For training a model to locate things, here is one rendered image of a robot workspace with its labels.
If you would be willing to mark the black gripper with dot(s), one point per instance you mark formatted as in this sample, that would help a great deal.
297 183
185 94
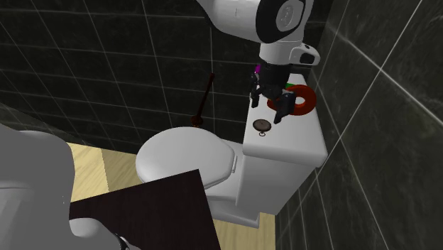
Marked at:
273 78

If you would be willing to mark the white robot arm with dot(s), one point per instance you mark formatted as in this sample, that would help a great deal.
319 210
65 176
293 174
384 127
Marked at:
238 17

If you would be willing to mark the round pocket watch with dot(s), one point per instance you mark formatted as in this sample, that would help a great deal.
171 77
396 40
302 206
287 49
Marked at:
262 125

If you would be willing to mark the small green object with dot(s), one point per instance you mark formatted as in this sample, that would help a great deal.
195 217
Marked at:
289 85

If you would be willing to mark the small magenta object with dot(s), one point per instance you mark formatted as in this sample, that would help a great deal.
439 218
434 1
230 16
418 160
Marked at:
257 69

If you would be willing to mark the dark red plunger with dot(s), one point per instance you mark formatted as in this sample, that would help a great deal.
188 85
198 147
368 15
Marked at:
204 98

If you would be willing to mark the white toilet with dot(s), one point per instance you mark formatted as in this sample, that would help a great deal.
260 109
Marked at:
187 155

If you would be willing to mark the dark robot stand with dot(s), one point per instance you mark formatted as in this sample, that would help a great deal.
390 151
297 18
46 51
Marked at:
149 211

